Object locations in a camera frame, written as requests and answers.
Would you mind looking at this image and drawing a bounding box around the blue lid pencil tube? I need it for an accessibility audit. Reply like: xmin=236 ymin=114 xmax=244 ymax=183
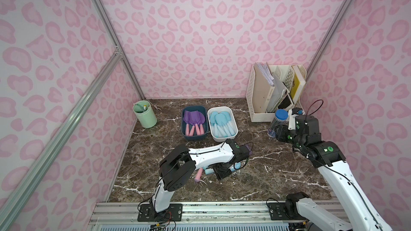
xmin=268 ymin=109 xmax=289 ymax=138

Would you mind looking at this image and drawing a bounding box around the purple square shovel pink handle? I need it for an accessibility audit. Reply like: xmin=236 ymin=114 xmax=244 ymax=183
xmin=183 ymin=110 xmax=192 ymax=136

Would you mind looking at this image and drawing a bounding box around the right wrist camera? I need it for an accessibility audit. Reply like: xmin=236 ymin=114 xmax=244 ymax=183
xmin=288 ymin=108 xmax=304 ymax=130

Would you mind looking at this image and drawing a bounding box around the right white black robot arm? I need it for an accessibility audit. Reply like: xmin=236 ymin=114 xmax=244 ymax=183
xmin=274 ymin=115 xmax=392 ymax=231

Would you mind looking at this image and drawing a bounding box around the green pen holder cup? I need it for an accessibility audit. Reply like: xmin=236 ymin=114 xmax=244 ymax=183
xmin=133 ymin=100 xmax=157 ymax=128

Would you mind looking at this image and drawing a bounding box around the blue square shovel front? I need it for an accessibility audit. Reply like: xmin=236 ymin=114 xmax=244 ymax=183
xmin=220 ymin=114 xmax=231 ymax=136

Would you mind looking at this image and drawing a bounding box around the white storage box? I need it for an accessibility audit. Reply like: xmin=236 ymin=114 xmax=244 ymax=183
xmin=207 ymin=107 xmax=239 ymax=142

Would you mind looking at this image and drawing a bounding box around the blue round shovel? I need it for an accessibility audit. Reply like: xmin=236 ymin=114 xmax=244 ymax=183
xmin=204 ymin=163 xmax=241 ymax=175

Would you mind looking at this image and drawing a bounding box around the blue pointed shovel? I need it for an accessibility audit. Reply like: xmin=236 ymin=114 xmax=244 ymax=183
xmin=210 ymin=111 xmax=219 ymax=138

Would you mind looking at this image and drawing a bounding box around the purple pointed shovel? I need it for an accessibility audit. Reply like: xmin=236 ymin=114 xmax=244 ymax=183
xmin=197 ymin=111 xmax=205 ymax=135
xmin=194 ymin=168 xmax=203 ymax=183

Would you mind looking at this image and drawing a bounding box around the white desk file organizer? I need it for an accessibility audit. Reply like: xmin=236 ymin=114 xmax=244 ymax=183
xmin=246 ymin=63 xmax=307 ymax=123

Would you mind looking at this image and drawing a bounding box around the aluminium front rail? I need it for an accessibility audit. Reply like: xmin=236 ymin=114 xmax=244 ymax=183
xmin=86 ymin=198 xmax=367 ymax=231

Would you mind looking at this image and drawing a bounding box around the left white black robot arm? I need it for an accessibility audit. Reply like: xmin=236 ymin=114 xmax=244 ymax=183
xmin=150 ymin=139 xmax=253 ymax=213

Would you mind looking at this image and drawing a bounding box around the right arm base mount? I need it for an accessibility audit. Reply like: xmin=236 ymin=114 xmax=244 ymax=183
xmin=265 ymin=192 xmax=309 ymax=221

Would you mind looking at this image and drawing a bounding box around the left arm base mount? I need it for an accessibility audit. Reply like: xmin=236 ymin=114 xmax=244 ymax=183
xmin=137 ymin=202 xmax=183 ymax=222

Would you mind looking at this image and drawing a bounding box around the dark teal storage box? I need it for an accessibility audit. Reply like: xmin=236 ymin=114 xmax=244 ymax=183
xmin=182 ymin=105 xmax=209 ymax=141

